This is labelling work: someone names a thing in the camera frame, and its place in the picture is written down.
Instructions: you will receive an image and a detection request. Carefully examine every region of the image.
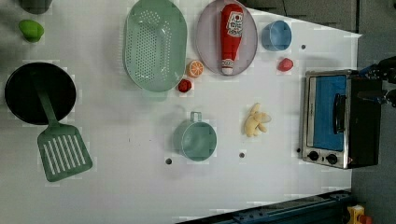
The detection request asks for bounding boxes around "green slotted spatula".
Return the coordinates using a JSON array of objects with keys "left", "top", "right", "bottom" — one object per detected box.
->
[{"left": 37, "top": 91, "right": 92, "bottom": 182}]

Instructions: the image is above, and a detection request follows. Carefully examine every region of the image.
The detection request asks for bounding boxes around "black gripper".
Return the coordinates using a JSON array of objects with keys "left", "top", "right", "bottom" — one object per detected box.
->
[{"left": 358, "top": 56, "right": 396, "bottom": 107}]

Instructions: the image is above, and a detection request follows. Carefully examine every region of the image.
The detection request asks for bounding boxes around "teal cup with handle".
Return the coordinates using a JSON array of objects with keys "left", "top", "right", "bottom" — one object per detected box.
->
[{"left": 173, "top": 111, "right": 218, "bottom": 161}]

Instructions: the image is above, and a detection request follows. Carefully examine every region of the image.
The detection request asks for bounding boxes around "grey oval plate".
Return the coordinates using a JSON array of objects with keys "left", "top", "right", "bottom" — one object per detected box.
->
[{"left": 195, "top": 0, "right": 258, "bottom": 76}]

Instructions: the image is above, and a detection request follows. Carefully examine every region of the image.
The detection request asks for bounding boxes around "silver black toaster oven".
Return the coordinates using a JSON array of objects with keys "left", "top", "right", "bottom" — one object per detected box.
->
[{"left": 302, "top": 70, "right": 382, "bottom": 169}]

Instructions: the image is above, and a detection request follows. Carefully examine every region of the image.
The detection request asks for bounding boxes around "blue bowl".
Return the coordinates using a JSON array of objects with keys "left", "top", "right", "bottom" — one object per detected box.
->
[{"left": 262, "top": 21, "right": 292, "bottom": 51}]

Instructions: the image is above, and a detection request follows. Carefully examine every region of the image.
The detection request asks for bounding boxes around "red toy strawberry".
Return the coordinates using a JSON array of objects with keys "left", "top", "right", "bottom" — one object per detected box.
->
[{"left": 277, "top": 58, "right": 293, "bottom": 72}]

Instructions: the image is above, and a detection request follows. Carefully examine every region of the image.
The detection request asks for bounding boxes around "small red toy fruit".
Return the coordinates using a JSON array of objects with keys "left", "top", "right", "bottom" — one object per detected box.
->
[{"left": 177, "top": 79, "right": 192, "bottom": 92}]

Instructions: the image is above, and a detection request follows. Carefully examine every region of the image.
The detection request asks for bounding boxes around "green perforated colander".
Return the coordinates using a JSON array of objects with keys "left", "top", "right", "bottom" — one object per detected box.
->
[{"left": 123, "top": 0, "right": 188, "bottom": 101}]

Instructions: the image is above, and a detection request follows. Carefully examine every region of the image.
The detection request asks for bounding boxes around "toy orange slice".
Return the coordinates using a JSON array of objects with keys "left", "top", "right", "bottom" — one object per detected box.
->
[{"left": 187, "top": 60, "right": 204, "bottom": 78}]

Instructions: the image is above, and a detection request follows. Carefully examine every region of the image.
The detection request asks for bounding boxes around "yellow peeled toy banana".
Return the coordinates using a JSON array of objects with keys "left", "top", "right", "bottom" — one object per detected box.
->
[{"left": 244, "top": 103, "right": 272, "bottom": 137}]

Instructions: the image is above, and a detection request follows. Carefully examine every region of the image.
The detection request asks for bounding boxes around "blue metal frame rail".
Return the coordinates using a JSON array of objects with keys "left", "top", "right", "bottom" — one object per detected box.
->
[{"left": 177, "top": 190, "right": 356, "bottom": 224}]

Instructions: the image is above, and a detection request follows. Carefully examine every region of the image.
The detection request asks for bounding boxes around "yellow red clamp object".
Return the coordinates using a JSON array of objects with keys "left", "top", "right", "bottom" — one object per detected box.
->
[{"left": 347, "top": 204, "right": 373, "bottom": 224}]

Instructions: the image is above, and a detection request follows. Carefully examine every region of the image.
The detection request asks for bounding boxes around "red plush ketchup bottle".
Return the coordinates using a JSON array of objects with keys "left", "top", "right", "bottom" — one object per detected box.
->
[{"left": 220, "top": 4, "right": 244, "bottom": 75}]

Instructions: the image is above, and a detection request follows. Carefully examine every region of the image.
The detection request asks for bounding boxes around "dark cylindrical cup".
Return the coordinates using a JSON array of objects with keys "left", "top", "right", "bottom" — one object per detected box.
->
[{"left": 20, "top": 0, "right": 52, "bottom": 14}]

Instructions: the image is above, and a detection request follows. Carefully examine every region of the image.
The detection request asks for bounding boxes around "black frying pan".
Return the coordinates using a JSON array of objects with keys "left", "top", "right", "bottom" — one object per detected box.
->
[{"left": 5, "top": 63, "right": 77, "bottom": 125}]

